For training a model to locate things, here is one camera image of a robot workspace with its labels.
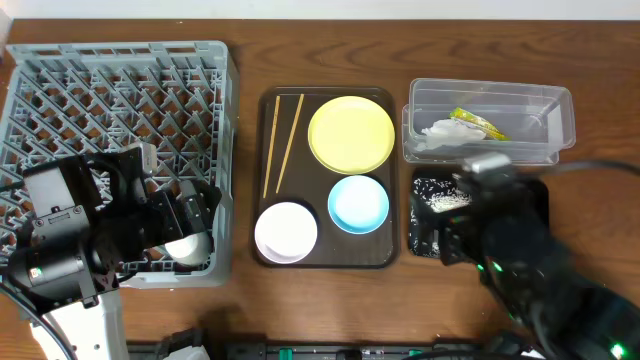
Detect white paper cup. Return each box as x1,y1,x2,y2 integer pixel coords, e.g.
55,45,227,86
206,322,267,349
164,232,213,266

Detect rice grains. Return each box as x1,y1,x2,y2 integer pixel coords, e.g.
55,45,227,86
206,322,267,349
408,176,471,258

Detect white bowl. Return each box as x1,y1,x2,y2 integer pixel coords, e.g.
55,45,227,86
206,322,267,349
254,202,318,264

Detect green snack wrapper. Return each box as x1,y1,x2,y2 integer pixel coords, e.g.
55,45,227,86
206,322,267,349
449,107,510,141

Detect white tissue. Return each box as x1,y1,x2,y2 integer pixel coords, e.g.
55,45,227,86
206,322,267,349
419,118,486,150

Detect wooden chopstick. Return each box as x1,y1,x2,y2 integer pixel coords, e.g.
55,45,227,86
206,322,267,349
275,94,305,194
263,95,280,199

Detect light blue bowl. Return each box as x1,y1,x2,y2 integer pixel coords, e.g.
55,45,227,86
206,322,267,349
327,175,390,235

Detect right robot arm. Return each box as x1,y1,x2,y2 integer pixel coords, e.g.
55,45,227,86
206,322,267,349
434,173,639,359

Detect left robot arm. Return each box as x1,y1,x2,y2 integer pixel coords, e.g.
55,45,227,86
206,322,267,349
1,146,222,359

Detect black waste tray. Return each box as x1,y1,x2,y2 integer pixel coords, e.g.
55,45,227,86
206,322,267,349
409,165,562,266

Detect grey dishwasher rack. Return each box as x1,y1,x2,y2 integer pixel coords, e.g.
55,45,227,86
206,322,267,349
1,41,240,289

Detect dark brown serving tray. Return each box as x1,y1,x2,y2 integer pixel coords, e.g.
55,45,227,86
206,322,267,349
253,86,399,269

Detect clear plastic bin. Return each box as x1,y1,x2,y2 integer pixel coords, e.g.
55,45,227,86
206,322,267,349
403,78,576,162

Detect yellow plate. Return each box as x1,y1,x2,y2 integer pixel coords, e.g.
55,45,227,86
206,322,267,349
308,96,395,175

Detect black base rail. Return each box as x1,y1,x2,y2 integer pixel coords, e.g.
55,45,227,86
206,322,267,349
127,328,518,360

